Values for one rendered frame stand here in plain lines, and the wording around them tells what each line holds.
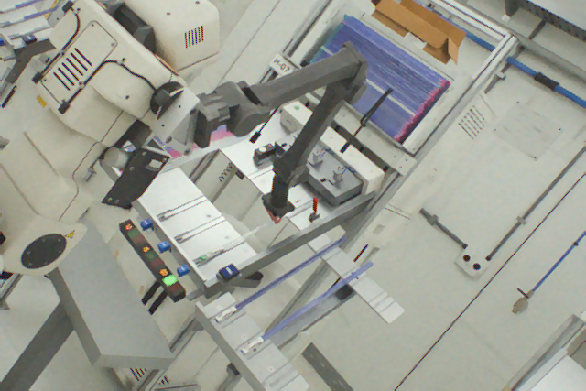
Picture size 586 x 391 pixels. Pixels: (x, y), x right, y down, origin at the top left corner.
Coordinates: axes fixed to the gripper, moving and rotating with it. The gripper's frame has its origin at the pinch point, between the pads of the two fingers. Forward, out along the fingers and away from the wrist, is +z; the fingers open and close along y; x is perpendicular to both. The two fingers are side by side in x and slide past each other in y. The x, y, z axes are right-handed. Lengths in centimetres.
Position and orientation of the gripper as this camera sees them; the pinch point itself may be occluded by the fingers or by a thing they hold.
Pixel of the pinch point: (276, 220)
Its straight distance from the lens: 201.6
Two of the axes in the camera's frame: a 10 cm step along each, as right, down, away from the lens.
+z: -1.1, 7.2, 6.9
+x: -7.7, 3.7, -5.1
